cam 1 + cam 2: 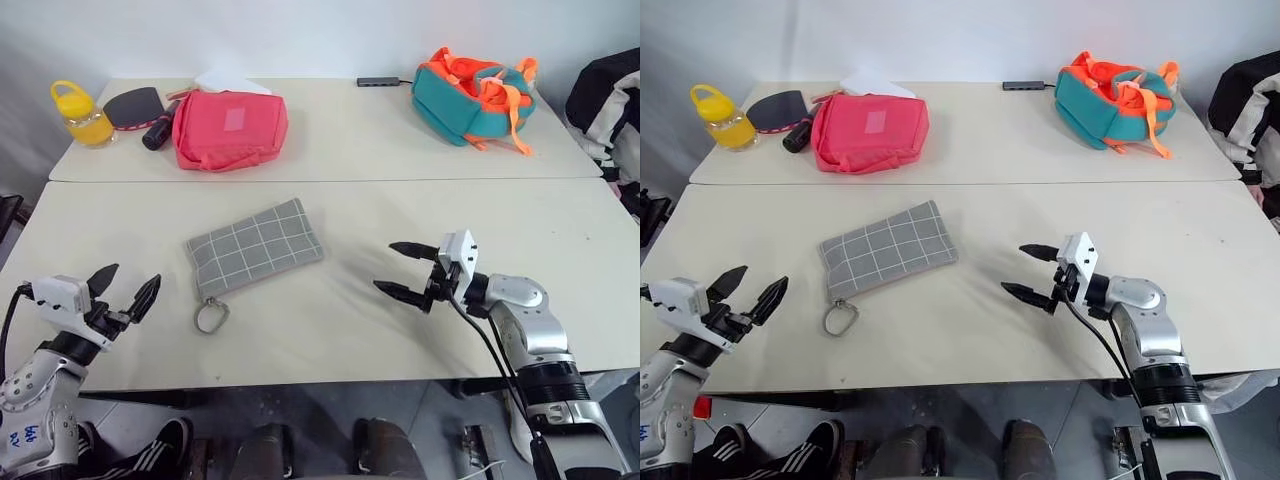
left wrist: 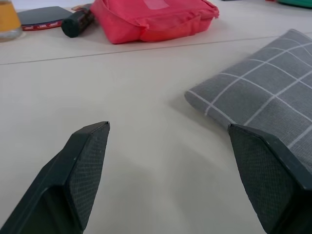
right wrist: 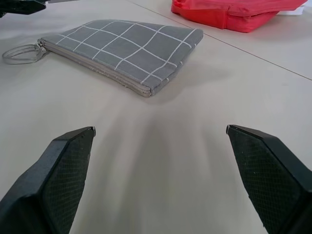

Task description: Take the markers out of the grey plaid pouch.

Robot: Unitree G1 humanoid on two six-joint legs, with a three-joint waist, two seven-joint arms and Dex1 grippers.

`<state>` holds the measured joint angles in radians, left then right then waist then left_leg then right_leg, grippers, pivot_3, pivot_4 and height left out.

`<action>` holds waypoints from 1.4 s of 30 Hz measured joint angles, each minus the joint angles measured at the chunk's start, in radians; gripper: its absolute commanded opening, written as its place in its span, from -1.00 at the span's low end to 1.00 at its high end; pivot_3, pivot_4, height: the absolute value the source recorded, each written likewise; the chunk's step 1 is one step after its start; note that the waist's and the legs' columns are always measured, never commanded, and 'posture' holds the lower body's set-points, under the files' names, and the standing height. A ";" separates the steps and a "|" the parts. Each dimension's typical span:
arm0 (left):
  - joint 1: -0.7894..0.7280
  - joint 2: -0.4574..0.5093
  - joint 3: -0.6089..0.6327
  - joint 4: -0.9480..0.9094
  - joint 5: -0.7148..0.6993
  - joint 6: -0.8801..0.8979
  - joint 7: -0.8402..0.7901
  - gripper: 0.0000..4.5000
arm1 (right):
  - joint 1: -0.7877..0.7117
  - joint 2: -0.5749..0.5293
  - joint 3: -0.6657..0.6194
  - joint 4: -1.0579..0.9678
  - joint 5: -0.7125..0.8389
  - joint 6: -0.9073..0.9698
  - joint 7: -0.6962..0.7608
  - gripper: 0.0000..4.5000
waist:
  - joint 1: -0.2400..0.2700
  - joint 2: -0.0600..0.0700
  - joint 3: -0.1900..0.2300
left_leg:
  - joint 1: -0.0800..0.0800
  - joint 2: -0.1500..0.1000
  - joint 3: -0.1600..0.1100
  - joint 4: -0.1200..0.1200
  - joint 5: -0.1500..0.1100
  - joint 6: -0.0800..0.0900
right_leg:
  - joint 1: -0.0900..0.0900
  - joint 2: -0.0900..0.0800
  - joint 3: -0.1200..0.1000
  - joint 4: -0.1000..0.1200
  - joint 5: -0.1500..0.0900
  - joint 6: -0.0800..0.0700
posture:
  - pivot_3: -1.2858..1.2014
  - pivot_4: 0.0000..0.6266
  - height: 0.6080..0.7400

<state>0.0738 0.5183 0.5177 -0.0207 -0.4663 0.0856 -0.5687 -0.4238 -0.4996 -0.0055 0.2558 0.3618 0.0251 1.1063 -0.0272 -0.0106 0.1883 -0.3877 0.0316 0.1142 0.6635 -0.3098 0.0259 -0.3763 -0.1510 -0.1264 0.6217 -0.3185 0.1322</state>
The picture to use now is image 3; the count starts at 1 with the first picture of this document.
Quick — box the red fabric bag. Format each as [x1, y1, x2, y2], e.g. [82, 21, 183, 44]
[170, 0, 308, 33]

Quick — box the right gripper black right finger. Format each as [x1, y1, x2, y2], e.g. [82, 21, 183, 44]
[226, 124, 312, 234]

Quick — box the white object behind red bag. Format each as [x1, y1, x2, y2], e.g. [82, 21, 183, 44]
[280, 5, 306, 16]

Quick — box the grey checked zipper pouch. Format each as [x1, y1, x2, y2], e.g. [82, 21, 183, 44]
[2, 19, 204, 98]

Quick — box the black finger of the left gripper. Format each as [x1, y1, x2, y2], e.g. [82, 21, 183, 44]
[0, 0, 47, 18]

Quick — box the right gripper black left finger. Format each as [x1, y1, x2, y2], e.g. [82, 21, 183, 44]
[0, 126, 96, 234]

